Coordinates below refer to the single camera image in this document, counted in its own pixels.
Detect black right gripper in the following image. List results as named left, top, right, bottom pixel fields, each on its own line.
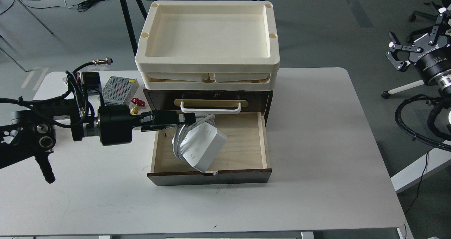
left=386, top=1, right=451, bottom=88

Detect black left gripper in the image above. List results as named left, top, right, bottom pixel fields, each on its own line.
left=72, top=105, right=196, bottom=146

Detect white power strip with cable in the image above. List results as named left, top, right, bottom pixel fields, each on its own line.
left=172, top=112, right=227, bottom=172

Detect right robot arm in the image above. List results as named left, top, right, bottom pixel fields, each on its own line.
left=381, top=6, right=451, bottom=99

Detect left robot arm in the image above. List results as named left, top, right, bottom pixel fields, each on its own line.
left=1, top=58, right=196, bottom=183

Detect metal mesh power supply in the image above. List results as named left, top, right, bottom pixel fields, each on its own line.
left=102, top=76, right=140, bottom=106

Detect open wooden drawer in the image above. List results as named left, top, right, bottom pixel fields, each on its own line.
left=148, top=112, right=272, bottom=186

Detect cream plastic tray stack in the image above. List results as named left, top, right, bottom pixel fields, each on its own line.
left=135, top=1, right=280, bottom=91

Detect white red circuit breaker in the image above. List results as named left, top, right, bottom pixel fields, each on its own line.
left=62, top=76, right=70, bottom=86

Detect black stand legs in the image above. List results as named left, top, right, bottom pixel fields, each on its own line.
left=116, top=0, right=148, bottom=58

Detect brass valve red handle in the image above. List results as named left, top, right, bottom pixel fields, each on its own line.
left=130, top=97, right=146, bottom=115

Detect black corrugated cable conduit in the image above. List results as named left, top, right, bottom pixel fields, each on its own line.
left=395, top=94, right=451, bottom=152

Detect white drawer handle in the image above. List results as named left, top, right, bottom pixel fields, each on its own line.
left=180, top=102, right=242, bottom=115

